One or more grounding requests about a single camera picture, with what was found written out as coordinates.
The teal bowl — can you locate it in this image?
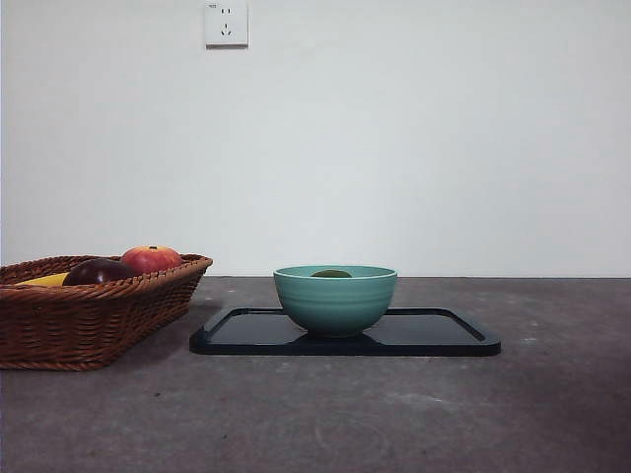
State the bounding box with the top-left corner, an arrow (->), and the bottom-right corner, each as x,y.
273,265 -> 398,339

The dark rectangular tray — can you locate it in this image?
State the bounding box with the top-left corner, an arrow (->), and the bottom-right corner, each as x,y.
189,306 -> 503,357

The red apple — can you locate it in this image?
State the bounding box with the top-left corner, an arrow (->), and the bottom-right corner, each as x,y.
120,244 -> 183,272

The dark purple plum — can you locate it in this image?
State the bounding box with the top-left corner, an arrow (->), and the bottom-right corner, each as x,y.
62,257 -> 138,286

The brown wicker basket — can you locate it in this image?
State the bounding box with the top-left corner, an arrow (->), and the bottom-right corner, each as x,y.
0,253 -> 214,372

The yellow banana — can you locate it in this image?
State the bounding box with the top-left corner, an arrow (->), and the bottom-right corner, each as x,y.
14,272 -> 70,287

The white wall socket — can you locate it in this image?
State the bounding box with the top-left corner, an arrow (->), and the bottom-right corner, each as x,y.
204,1 -> 249,50

